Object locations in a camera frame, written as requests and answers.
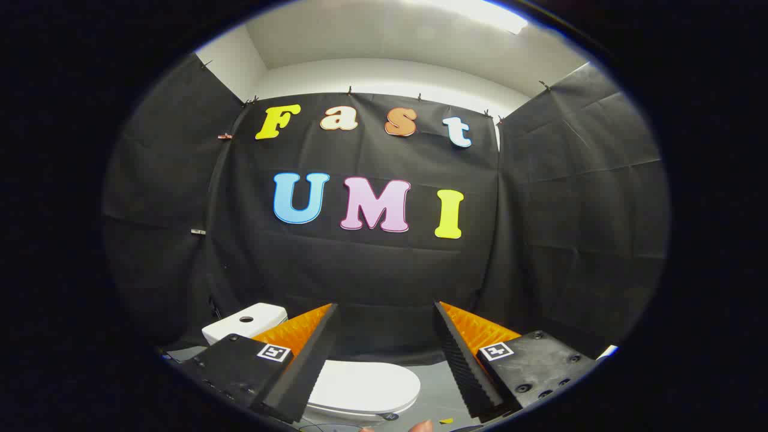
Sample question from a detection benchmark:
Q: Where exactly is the white toilet body with tank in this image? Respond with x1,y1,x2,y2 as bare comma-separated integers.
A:
202,303,400,424

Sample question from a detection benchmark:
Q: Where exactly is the black backdrop cloth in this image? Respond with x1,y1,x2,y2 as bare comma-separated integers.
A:
102,53,670,367

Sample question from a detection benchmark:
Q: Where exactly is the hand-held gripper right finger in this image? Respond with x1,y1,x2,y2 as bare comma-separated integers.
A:
433,301,596,420

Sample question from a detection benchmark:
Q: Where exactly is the white toilet lid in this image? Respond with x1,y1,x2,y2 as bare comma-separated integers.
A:
306,360,422,416

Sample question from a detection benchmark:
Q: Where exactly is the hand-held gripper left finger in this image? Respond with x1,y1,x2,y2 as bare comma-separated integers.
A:
179,303,341,424

